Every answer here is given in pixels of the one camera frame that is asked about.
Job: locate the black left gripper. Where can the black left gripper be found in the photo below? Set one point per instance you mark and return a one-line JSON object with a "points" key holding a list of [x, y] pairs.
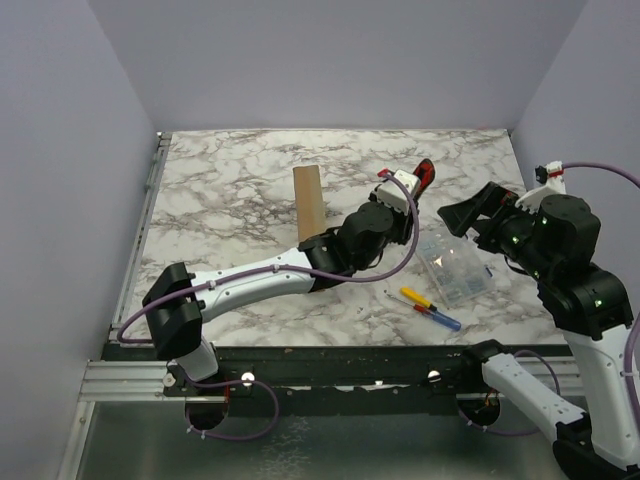
{"points": [[404, 221]]}

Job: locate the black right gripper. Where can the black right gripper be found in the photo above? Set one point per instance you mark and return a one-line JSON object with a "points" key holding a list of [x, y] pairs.
{"points": [[489, 211]]}

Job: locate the red black utility knife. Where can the red black utility knife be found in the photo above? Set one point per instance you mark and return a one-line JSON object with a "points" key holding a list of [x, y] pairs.
{"points": [[425, 172]]}

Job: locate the brown cardboard express box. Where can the brown cardboard express box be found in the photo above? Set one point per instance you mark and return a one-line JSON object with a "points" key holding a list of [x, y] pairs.
{"points": [[310, 207]]}

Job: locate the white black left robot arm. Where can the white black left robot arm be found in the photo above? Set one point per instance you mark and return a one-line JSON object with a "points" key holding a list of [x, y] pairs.
{"points": [[180, 301]]}

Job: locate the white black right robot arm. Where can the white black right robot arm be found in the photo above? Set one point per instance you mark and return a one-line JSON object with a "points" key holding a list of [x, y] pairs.
{"points": [[552, 237]]}

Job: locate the clear plastic parts box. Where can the clear plastic parts box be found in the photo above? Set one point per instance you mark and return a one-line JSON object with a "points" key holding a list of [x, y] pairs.
{"points": [[454, 267]]}

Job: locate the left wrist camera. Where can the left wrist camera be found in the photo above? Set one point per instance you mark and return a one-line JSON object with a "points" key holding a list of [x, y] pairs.
{"points": [[391, 195]]}

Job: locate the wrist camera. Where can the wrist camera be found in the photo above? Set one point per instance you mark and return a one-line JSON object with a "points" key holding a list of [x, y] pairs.
{"points": [[550, 180], [391, 195]]}

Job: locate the yellow handled screwdriver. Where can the yellow handled screwdriver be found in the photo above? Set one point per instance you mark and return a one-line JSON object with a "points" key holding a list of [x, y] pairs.
{"points": [[416, 298]]}

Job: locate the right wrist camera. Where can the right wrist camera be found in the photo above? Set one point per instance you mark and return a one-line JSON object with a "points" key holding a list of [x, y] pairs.
{"points": [[550, 180]]}

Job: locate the blue red handled screwdriver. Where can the blue red handled screwdriver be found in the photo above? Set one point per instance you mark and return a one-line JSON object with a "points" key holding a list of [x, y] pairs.
{"points": [[434, 315]]}

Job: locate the black front mounting rail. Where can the black front mounting rail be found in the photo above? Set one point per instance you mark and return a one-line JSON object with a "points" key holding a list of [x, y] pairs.
{"points": [[339, 381]]}

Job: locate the aluminium frame rail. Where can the aluminium frame rail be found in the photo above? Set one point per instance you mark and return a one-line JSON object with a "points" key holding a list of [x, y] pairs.
{"points": [[151, 189]]}

